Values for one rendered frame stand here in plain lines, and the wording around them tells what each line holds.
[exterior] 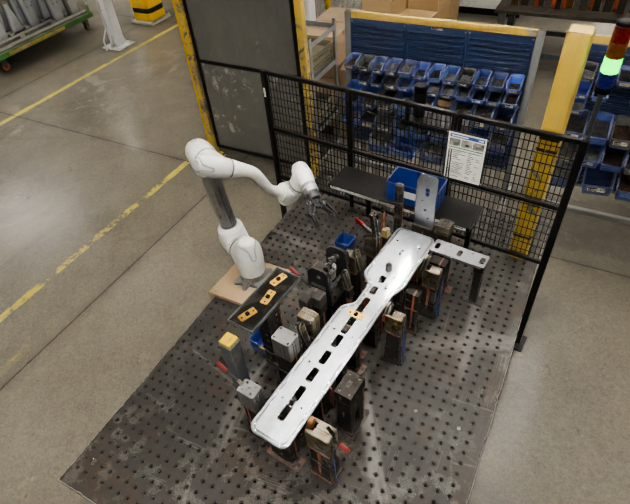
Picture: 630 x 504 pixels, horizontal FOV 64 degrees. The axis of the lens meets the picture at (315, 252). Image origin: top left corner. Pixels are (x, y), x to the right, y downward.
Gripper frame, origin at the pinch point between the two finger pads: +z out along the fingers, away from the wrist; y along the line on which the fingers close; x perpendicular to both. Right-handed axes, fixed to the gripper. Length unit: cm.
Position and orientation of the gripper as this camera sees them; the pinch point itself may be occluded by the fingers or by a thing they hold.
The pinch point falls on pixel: (327, 224)
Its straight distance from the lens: 271.9
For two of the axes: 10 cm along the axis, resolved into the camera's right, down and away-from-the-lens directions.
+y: -7.6, 1.0, -6.5
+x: 5.2, -5.1, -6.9
